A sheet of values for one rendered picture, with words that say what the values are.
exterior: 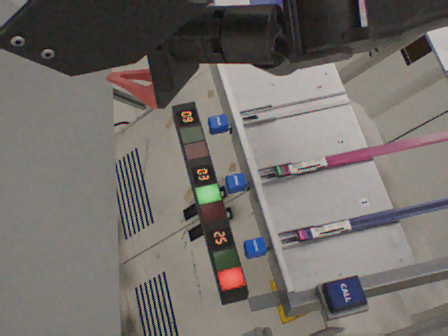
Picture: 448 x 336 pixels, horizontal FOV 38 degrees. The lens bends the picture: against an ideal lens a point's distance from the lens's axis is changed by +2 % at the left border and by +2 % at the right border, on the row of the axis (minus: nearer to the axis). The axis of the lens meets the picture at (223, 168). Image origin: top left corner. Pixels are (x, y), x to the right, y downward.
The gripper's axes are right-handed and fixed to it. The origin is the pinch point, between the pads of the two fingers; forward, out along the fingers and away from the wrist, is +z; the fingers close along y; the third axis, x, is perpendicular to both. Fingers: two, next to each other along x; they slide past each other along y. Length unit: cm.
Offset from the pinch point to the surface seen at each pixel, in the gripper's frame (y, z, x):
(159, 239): -70, 30, -47
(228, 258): -38.8, -5.3, -9.5
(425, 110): -123, -15, -215
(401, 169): -145, -7, -198
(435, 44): -24, -30, -55
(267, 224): -35.0, -10.6, -13.7
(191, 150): -28.5, 4.2, -22.5
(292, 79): -23.7, -8.6, -39.4
